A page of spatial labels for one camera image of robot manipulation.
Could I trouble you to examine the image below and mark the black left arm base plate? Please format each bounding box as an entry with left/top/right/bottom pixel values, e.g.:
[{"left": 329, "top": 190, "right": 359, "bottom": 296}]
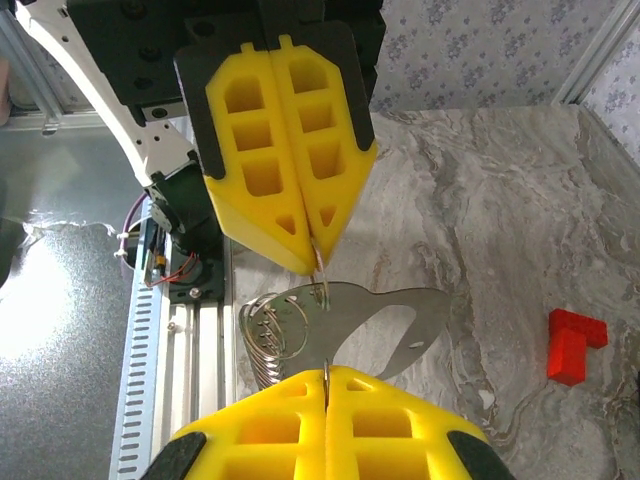
[{"left": 167, "top": 252, "right": 226, "bottom": 301}]

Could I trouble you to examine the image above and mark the white slotted cable duct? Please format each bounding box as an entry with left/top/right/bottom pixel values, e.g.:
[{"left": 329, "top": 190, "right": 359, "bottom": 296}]
[{"left": 108, "top": 199, "right": 174, "bottom": 480}]

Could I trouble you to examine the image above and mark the controller board with LED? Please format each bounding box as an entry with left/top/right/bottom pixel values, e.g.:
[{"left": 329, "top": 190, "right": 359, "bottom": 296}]
[{"left": 144, "top": 219, "right": 170, "bottom": 287}]

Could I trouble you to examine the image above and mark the aluminium frame post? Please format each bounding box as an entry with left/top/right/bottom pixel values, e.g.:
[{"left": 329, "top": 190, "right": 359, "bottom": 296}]
[{"left": 554, "top": 0, "right": 640, "bottom": 107}]

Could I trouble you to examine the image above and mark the red plastic block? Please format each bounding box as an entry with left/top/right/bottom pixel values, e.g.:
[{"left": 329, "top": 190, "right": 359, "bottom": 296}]
[{"left": 546, "top": 308, "right": 610, "bottom": 386}]

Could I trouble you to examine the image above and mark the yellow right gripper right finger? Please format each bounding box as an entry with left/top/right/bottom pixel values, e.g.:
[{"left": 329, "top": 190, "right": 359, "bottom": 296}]
[{"left": 325, "top": 363, "right": 519, "bottom": 480}]

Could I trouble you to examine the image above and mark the metal key organizer with rings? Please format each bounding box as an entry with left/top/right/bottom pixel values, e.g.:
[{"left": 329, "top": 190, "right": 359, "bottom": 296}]
[{"left": 237, "top": 239, "right": 454, "bottom": 396}]

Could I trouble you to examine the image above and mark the aluminium front rail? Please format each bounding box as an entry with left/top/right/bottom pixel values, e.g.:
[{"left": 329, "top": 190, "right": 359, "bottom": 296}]
[{"left": 149, "top": 234, "right": 251, "bottom": 451}]

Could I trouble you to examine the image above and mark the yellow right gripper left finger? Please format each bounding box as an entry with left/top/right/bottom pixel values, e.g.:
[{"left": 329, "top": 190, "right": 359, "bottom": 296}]
[{"left": 139, "top": 368, "right": 330, "bottom": 480}]

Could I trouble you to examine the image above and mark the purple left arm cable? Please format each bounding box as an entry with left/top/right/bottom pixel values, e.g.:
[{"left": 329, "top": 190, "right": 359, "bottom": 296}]
[{"left": 117, "top": 194, "right": 151, "bottom": 281}]

